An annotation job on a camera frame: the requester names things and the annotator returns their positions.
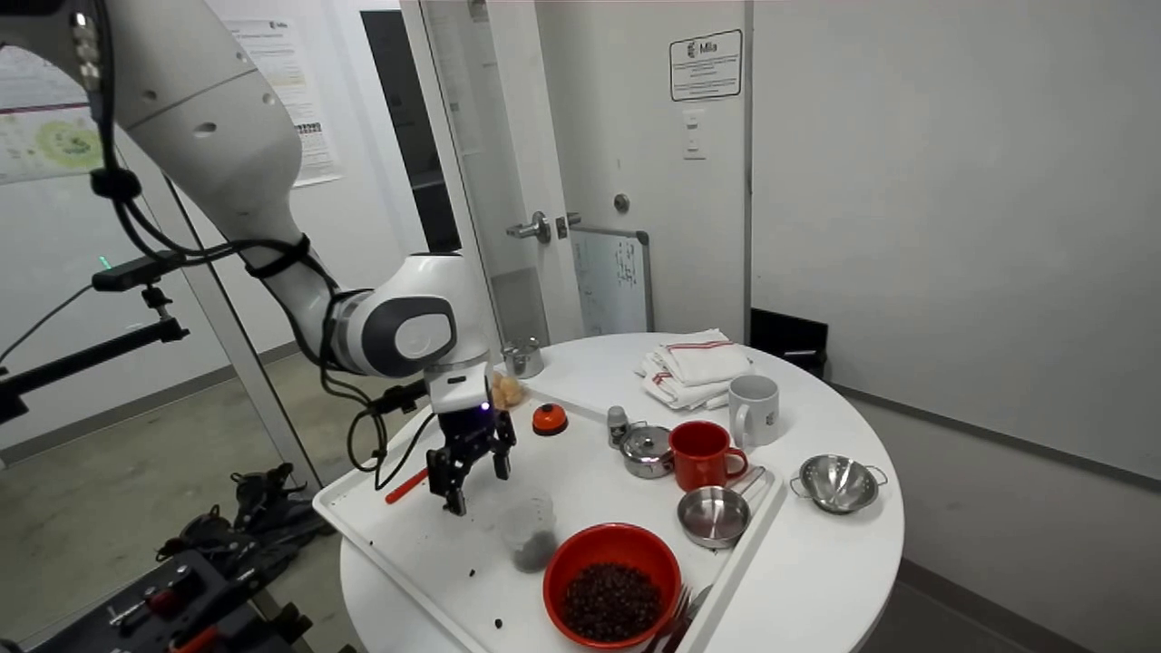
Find coffee beans heap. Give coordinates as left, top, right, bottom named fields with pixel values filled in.
left=557, top=560, right=666, bottom=644

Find silver door handle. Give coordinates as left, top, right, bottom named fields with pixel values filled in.
left=505, top=208, right=574, bottom=251

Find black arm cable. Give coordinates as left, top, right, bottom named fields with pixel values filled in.
left=56, top=0, right=438, bottom=483

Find red mug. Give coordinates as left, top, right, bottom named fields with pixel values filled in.
left=665, top=418, right=755, bottom=492

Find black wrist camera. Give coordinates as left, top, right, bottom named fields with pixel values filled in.
left=359, top=376, right=435, bottom=421

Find small steel bowl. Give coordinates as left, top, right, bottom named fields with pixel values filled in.
left=669, top=483, right=755, bottom=554

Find white mug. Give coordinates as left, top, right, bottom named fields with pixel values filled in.
left=726, top=369, right=786, bottom=448

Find steel shaker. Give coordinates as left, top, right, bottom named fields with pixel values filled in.
left=603, top=402, right=634, bottom=448

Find flat steel dish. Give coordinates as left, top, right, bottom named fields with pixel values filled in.
left=611, top=421, right=674, bottom=483

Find clear plastic jar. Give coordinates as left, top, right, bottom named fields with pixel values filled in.
left=505, top=502, right=567, bottom=577

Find pale bread roll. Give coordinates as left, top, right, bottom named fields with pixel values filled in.
left=487, top=367, right=528, bottom=415

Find black box by wall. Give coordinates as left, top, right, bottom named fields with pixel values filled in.
left=746, top=303, right=834, bottom=376

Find white light switch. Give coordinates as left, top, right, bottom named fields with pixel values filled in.
left=677, top=110, right=707, bottom=164

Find steel bowl with handles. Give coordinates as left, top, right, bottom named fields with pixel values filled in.
left=792, top=448, right=891, bottom=519

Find black camera on stand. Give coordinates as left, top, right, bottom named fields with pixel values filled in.
left=85, top=251, right=193, bottom=298

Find black equipment on floor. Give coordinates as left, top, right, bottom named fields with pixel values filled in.
left=32, top=461, right=338, bottom=653

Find white cloth red stripes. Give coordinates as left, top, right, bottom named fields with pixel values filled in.
left=632, top=325, right=755, bottom=418

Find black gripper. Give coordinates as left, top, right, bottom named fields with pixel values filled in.
left=420, top=402, right=521, bottom=519

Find white plastic tray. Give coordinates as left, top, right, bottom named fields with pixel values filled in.
left=307, top=360, right=792, bottom=653

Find white wall sign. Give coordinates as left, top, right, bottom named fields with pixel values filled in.
left=665, top=24, right=746, bottom=104

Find black boom stand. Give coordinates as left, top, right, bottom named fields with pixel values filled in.
left=0, top=285, right=193, bottom=427

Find orange bowl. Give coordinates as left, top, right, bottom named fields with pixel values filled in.
left=538, top=519, right=688, bottom=653

